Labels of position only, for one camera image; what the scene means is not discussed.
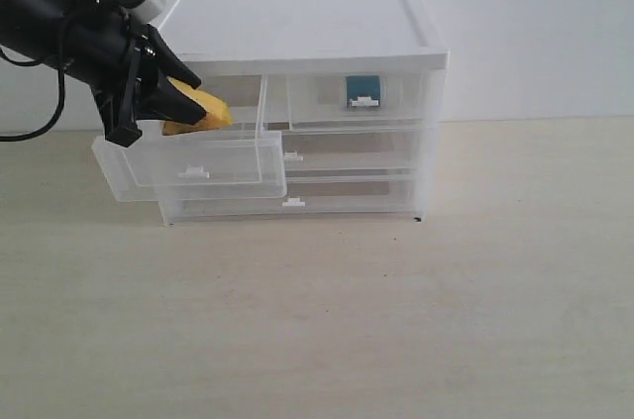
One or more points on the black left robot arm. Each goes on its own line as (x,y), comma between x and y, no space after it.
(38,31)

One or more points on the clear wide drawer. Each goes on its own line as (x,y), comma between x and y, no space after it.
(303,198)
(354,151)

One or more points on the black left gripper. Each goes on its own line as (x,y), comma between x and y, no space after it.
(119,59)

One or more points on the clear bottom wide drawer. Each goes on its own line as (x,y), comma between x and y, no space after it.
(303,198)

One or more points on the teal white tape roll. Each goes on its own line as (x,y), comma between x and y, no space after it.
(363,91)

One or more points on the clear middle wide drawer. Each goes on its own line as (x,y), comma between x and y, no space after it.
(354,151)

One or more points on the yellow cheese wedge block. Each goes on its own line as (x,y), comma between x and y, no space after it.
(218,114)

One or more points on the white plastic drawer cabinet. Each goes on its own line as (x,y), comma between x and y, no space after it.
(220,38)

